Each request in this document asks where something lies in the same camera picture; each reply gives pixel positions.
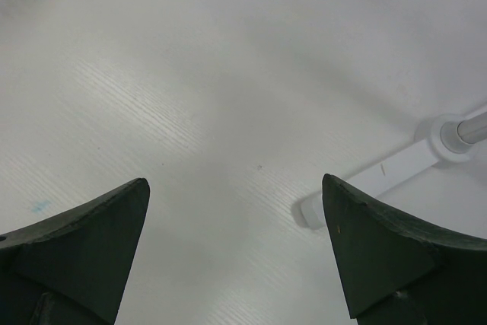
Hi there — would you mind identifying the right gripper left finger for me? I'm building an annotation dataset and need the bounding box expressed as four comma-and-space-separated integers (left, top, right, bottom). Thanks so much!
1, 178, 150, 324

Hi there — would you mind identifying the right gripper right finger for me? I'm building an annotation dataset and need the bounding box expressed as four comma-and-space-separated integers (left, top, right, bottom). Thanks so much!
322, 174, 486, 324

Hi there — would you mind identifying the metal clothes rack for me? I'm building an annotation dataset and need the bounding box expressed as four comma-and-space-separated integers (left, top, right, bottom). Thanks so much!
298, 102, 487, 231

